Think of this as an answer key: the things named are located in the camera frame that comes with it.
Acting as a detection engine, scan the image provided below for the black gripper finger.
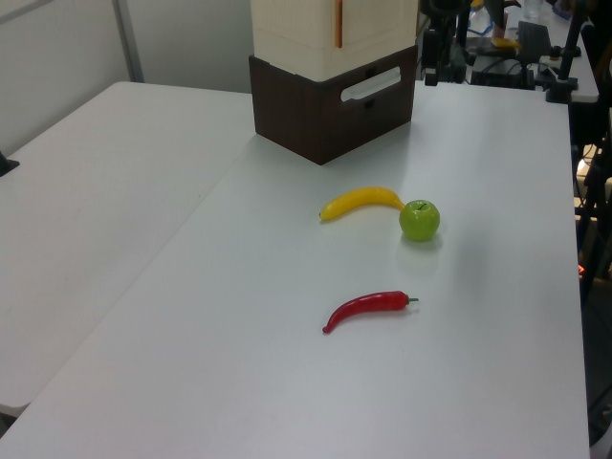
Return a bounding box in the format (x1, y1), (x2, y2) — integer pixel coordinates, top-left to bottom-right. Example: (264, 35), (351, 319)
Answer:
(440, 26), (455, 67)
(423, 28), (440, 88)

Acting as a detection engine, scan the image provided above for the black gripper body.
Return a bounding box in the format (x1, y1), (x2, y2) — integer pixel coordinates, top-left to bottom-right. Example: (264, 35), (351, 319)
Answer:
(419, 0), (460, 33)

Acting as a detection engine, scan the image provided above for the cream cabinet door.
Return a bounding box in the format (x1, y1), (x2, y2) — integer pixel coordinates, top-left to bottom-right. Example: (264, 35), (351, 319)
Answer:
(333, 0), (418, 52)

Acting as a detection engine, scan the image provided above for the cream white cabinet body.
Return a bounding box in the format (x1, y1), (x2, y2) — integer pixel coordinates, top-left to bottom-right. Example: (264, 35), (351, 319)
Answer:
(251, 0), (419, 81)

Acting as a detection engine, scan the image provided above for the thin black tripod pole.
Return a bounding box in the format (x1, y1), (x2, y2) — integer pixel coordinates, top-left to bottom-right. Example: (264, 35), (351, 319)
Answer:
(455, 0), (473, 49)

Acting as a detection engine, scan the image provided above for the black electronics box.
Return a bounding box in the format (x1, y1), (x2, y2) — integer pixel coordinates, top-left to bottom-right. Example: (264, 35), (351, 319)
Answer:
(470, 47), (536, 90)

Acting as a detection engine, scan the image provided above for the dark grey flat device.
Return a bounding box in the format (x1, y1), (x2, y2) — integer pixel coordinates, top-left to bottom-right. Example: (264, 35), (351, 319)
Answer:
(516, 20), (552, 55)

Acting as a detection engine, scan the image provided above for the black pole with clamp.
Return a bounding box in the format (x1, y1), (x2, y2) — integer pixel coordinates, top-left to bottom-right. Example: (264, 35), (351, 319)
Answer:
(546, 0), (588, 104)

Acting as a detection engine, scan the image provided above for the dark brown drawer base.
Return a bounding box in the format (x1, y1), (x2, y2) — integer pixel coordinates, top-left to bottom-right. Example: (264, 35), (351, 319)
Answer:
(248, 45), (420, 167)

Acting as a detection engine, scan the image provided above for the yellow toy banana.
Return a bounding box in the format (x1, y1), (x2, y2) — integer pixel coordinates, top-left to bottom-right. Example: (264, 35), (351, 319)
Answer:
(318, 186), (407, 223)

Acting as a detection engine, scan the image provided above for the green toy apple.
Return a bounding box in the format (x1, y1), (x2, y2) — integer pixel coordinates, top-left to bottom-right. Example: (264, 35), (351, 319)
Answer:
(399, 199), (442, 243)

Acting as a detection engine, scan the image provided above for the red toy chili pepper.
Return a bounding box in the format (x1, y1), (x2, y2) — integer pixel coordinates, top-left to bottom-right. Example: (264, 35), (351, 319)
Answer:
(321, 290), (421, 335)

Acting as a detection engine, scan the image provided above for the white drawer handle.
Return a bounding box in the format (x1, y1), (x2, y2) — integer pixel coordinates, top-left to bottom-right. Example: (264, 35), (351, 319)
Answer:
(339, 66), (402, 103)

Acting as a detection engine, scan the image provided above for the grey metal partition post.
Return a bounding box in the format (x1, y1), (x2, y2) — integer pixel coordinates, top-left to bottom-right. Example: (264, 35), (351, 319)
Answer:
(113, 0), (145, 84)

